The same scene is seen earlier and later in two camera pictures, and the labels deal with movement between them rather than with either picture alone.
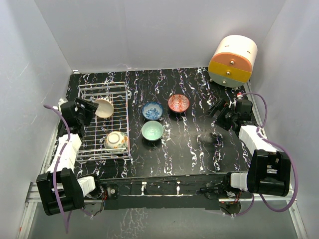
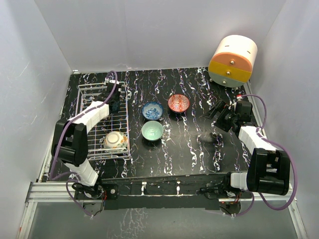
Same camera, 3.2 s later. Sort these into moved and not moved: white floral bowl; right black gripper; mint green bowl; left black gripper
Moved: left black gripper
Not moved: white floral bowl; right black gripper; mint green bowl
